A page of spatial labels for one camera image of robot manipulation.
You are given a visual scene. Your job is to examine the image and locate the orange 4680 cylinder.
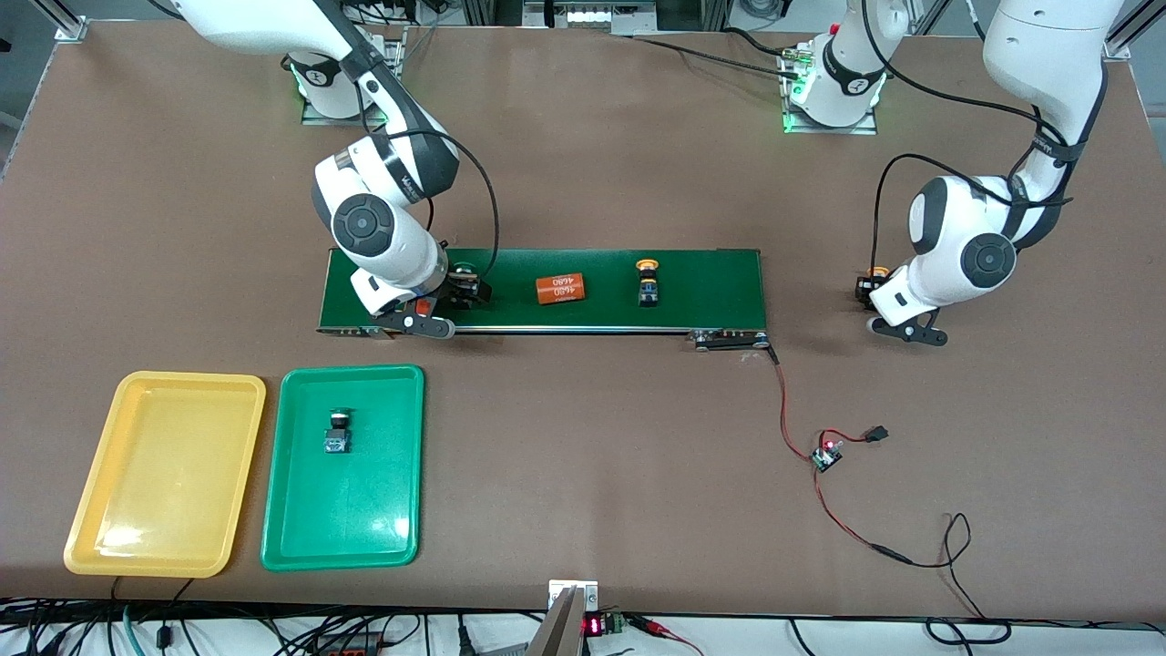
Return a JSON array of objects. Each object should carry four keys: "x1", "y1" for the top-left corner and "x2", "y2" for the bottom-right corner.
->
[{"x1": 535, "y1": 272, "x2": 587, "y2": 306}]

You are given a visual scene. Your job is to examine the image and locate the black plug with red lead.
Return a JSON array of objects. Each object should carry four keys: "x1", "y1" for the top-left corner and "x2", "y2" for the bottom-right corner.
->
[{"x1": 818, "y1": 425, "x2": 890, "y2": 449}]

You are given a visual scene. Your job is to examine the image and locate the green conveyor belt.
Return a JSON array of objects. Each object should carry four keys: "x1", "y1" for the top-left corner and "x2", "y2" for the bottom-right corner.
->
[{"x1": 316, "y1": 247, "x2": 775, "y2": 352}]

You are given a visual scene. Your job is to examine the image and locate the green plastic tray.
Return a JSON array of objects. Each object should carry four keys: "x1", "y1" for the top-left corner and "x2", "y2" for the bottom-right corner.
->
[{"x1": 261, "y1": 364, "x2": 426, "y2": 572}]

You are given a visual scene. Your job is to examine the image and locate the yellow plastic tray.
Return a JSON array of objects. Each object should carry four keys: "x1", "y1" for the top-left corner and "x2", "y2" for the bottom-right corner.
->
[{"x1": 63, "y1": 371, "x2": 267, "y2": 579}]

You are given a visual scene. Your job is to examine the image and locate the grey metal bar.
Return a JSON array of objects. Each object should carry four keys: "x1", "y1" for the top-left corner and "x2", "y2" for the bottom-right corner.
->
[{"x1": 527, "y1": 588, "x2": 593, "y2": 656}]

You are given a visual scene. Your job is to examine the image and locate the black power strip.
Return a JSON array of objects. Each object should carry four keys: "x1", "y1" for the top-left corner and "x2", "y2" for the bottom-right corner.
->
[{"x1": 310, "y1": 633, "x2": 388, "y2": 656}]

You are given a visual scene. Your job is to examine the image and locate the red black clip lead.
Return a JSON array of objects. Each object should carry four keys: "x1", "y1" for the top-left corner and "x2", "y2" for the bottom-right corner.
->
[{"x1": 627, "y1": 615, "x2": 704, "y2": 656}]

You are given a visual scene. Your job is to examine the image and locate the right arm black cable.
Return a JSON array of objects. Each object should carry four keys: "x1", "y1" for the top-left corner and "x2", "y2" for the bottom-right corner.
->
[{"x1": 360, "y1": 55, "x2": 500, "y2": 285}]

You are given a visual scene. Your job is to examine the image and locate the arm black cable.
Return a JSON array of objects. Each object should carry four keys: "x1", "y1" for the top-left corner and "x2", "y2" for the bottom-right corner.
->
[
  {"x1": 360, "y1": 55, "x2": 500, "y2": 285},
  {"x1": 856, "y1": 0, "x2": 1062, "y2": 279}
]

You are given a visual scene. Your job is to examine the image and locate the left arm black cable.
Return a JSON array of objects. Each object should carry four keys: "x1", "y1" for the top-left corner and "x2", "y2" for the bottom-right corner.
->
[{"x1": 856, "y1": 0, "x2": 1062, "y2": 279}]

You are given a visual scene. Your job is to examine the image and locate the red black motor wire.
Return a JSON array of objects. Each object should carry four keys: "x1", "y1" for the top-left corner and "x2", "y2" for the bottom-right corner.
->
[{"x1": 768, "y1": 344, "x2": 821, "y2": 462}]

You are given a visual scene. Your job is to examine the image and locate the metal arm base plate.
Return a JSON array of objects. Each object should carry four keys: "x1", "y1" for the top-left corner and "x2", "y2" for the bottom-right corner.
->
[
  {"x1": 782, "y1": 46, "x2": 880, "y2": 136},
  {"x1": 301, "y1": 27, "x2": 406, "y2": 127}
]

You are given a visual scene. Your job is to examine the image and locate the red black supply wire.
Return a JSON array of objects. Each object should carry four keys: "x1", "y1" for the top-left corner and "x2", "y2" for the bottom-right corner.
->
[{"x1": 813, "y1": 466, "x2": 915, "y2": 564}]

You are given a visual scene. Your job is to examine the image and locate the thin black power cable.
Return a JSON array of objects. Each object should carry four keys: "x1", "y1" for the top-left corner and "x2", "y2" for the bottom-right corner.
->
[{"x1": 909, "y1": 512, "x2": 1014, "y2": 646}]

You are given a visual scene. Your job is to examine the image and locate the long black cable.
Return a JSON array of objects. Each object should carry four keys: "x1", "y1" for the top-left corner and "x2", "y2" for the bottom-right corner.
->
[{"x1": 629, "y1": 35, "x2": 798, "y2": 78}]

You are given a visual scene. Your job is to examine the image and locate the aluminium frame with white light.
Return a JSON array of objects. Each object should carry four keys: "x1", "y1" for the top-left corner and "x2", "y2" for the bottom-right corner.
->
[{"x1": 522, "y1": 0, "x2": 659, "y2": 36}]

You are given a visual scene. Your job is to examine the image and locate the metal clamp bracket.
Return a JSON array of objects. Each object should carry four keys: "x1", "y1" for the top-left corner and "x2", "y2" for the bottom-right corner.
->
[{"x1": 548, "y1": 580, "x2": 599, "y2": 613}]

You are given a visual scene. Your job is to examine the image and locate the aluminium frame strut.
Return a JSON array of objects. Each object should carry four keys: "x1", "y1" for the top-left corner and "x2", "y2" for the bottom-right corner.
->
[
  {"x1": 41, "y1": 0, "x2": 89, "y2": 43},
  {"x1": 1107, "y1": 0, "x2": 1166, "y2": 63}
]

